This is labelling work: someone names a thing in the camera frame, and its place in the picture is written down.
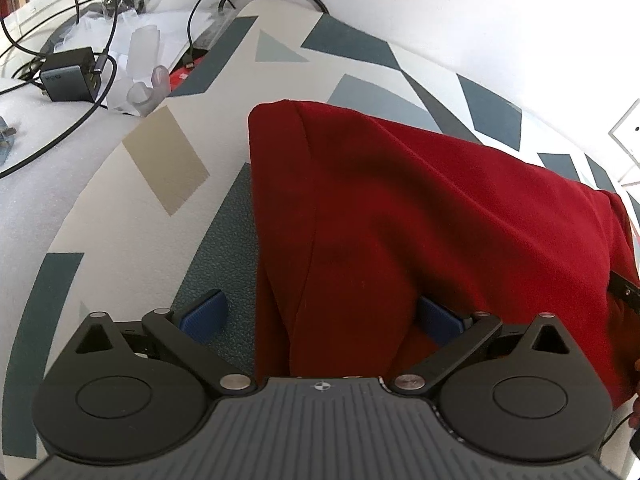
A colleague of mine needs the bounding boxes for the clear plastic bag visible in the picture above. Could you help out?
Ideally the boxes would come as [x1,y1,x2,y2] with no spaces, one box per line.
[191,4,238,58]

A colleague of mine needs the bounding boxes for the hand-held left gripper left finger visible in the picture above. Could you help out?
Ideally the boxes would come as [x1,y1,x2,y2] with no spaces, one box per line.
[72,288,253,403]

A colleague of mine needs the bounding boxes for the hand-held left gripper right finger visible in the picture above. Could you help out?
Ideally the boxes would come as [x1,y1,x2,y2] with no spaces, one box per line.
[392,296,576,396]

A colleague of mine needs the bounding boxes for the white coaxial wall plate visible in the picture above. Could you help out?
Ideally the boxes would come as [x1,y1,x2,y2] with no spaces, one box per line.
[607,100,640,166]

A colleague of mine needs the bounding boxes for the black charger cable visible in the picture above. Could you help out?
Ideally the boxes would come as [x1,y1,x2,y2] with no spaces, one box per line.
[0,0,121,178]

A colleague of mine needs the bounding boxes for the black plug-ended cable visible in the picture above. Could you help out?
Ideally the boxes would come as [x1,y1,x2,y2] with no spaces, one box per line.
[182,0,237,70]

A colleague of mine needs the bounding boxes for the person's right hand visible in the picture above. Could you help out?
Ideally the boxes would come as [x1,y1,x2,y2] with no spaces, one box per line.
[630,357,640,428]

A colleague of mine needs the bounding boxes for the white foam sheet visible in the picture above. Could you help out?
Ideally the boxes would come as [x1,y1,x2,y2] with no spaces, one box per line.
[0,0,173,461]

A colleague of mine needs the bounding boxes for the red card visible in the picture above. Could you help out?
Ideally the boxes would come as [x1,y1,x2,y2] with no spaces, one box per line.
[169,55,207,85]

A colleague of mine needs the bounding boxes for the dark grey charger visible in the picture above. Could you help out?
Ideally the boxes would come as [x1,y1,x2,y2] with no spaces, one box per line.
[39,47,102,104]

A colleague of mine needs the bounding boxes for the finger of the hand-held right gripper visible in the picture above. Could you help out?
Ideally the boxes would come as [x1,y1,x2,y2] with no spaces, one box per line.
[609,270,640,312]

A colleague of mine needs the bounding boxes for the red garment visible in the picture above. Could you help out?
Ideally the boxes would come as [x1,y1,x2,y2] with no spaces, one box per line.
[247,100,640,408]

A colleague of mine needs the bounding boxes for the geometric patterned mat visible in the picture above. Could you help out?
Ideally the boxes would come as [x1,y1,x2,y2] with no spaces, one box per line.
[0,0,640,461]

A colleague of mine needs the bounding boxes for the clear plastic pieces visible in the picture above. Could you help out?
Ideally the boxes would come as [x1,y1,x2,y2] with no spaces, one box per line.
[80,0,172,117]

